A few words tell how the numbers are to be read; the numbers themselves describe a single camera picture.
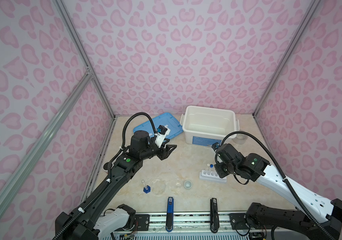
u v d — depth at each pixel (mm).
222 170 640
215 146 663
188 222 749
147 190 837
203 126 1139
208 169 796
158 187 844
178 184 857
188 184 839
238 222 734
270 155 499
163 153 641
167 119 1174
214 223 719
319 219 365
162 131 608
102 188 444
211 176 839
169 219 707
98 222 501
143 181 863
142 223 724
